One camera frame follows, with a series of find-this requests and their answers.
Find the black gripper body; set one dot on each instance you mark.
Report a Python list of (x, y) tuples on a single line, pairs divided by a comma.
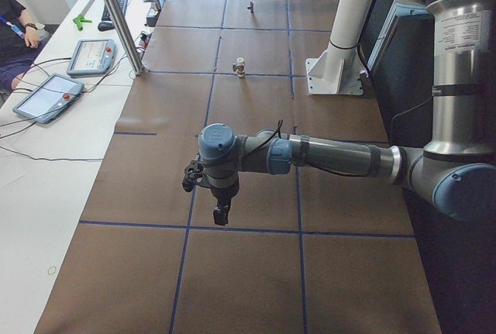
[(222, 194)]

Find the chrome valve with white pipe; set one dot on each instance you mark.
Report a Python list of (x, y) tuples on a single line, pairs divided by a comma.
[(239, 67)]

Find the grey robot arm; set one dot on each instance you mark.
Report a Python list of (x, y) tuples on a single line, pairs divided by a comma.
[(455, 171)]

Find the small chrome valve fitting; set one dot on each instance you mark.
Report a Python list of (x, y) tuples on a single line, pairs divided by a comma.
[(250, 7)]

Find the black computer mouse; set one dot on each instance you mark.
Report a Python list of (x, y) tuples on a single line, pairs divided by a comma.
[(104, 26)]

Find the green plastic clamp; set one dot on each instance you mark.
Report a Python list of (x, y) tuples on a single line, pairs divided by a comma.
[(80, 20)]

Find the far teach pendant tablet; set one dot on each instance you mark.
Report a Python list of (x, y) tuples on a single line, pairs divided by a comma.
[(92, 58)]

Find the teach pendant tablet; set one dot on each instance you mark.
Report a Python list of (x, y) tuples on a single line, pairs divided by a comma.
[(92, 58), (50, 99)]

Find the white side table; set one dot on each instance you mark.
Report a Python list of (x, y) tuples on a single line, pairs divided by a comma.
[(47, 171)]

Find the near teach pendant tablet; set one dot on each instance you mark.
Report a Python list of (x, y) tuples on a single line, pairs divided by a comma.
[(50, 99)]

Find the seated person in black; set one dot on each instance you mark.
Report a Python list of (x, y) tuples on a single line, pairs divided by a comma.
[(21, 43)]

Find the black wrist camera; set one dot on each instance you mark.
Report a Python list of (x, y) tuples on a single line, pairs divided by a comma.
[(193, 176)]

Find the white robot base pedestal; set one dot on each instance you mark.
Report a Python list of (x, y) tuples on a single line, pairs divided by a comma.
[(337, 70)]

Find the aluminium frame post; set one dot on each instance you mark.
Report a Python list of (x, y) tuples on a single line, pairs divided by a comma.
[(127, 41)]

